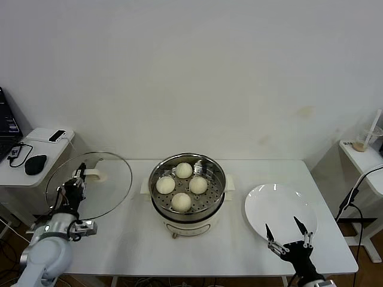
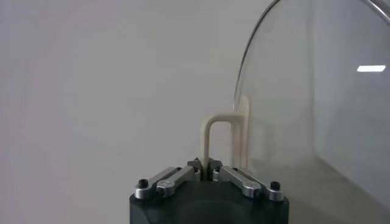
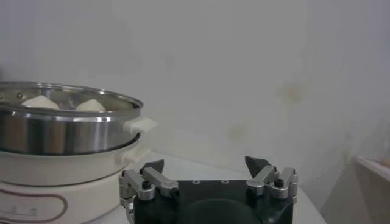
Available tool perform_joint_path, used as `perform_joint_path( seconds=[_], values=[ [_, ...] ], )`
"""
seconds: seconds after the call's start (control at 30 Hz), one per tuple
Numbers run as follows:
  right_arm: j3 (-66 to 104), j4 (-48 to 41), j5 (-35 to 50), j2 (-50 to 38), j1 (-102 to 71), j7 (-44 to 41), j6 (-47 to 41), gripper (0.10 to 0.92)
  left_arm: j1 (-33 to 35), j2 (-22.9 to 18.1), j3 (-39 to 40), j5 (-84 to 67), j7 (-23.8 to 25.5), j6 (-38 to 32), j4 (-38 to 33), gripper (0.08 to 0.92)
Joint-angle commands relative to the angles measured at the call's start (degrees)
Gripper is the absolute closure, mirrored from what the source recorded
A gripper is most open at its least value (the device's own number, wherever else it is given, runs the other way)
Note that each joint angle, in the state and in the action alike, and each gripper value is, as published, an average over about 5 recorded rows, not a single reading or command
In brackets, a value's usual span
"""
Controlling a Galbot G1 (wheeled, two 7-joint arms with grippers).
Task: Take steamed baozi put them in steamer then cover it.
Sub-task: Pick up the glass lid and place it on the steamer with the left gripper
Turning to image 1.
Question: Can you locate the white side table with laptop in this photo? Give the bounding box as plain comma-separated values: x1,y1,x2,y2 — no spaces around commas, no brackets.
0,127,96,261

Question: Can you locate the black laptop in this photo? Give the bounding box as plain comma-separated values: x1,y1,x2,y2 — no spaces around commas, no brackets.
0,87,24,164

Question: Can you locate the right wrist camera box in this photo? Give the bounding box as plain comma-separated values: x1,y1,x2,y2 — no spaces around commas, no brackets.
300,279,335,287

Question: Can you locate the perforated steel steamer basket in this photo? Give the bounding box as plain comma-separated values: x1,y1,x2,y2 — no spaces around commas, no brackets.
148,152,227,213

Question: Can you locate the large white plate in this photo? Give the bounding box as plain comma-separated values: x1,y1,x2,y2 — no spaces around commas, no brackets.
244,183,318,248

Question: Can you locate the small black white device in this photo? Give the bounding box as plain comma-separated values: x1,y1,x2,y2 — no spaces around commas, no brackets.
48,130,66,144

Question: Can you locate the round glass lid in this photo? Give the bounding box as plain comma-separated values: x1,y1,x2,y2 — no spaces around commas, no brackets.
44,151,133,222

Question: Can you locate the black hanging power cable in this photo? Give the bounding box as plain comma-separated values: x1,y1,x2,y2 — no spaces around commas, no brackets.
334,164,383,249

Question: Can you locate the black hub with cable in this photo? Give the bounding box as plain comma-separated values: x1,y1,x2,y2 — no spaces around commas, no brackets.
7,142,34,169

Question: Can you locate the white side table with cup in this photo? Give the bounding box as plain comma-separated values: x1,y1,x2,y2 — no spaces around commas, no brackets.
311,139,383,264

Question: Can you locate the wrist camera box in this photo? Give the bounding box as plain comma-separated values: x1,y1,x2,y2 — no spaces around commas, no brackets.
300,279,335,287
72,220,99,237

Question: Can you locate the black computer mouse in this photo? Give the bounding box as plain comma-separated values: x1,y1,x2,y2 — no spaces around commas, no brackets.
23,154,48,176

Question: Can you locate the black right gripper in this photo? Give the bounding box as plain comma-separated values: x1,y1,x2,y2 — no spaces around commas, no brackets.
265,216,326,281

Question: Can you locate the white drinking straw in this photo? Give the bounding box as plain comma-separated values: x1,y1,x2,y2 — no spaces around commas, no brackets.
363,109,382,150

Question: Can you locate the white steamed baozi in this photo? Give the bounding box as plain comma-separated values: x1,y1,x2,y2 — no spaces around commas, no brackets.
175,162,193,179
171,193,193,213
189,176,209,194
156,175,176,194

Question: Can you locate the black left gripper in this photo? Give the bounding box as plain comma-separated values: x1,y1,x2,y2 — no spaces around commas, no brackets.
60,162,89,210

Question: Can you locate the flat white box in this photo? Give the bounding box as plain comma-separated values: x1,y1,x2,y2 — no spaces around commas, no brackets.
26,127,67,144

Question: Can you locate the white work table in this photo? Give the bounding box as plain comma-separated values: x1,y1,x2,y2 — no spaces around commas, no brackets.
46,159,359,277

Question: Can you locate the cream electric cooker pot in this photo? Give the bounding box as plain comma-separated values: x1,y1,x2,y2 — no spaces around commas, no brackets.
140,173,236,240

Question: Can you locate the clear plastic drink cup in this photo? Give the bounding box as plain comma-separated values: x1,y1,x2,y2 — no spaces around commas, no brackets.
352,124,383,152

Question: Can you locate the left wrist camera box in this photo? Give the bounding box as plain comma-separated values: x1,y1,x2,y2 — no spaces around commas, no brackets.
72,220,99,237

